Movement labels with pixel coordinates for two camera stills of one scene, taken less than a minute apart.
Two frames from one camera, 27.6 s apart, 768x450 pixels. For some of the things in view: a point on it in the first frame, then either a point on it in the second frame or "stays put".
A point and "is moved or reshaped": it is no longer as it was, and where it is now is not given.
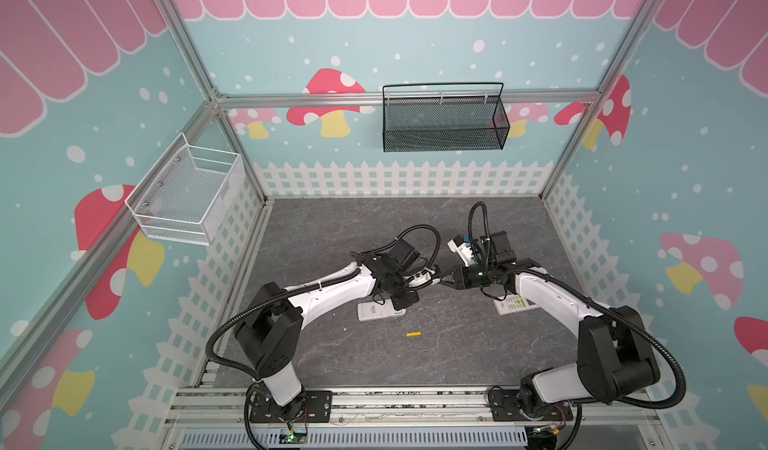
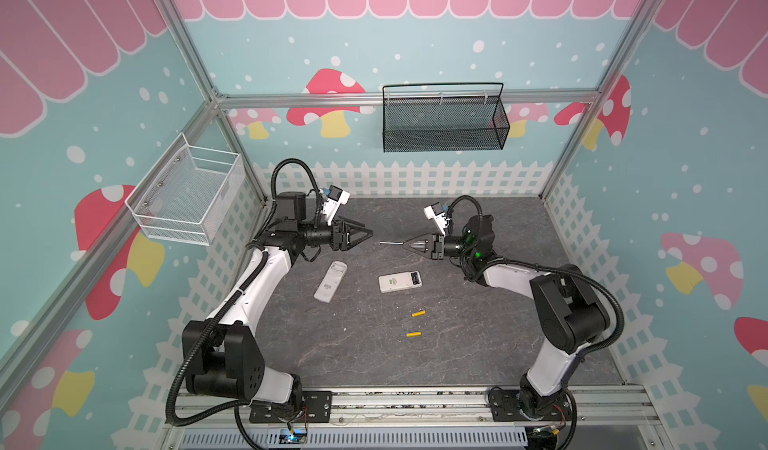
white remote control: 513,303 is moved or reshaped
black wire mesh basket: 449,116 stays put
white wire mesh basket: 189,193 stays put
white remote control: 373,310 is moved or reshaped
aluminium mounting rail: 241,408 stays put
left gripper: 410,298 to 340,239
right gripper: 466,276 to 435,246
